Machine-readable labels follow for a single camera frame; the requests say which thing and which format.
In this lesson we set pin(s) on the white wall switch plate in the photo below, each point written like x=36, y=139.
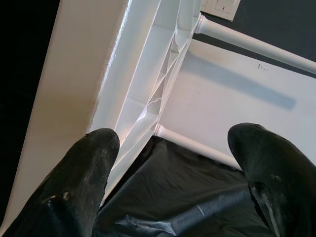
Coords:
x=222, y=10

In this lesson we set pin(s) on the white board panel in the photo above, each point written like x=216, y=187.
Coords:
x=222, y=111

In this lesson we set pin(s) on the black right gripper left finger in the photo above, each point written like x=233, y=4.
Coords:
x=71, y=190

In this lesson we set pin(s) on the white plastic table top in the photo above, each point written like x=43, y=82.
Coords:
x=74, y=74

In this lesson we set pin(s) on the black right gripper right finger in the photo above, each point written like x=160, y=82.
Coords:
x=281, y=177

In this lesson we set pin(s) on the black plastic table cover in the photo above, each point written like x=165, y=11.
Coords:
x=172, y=192

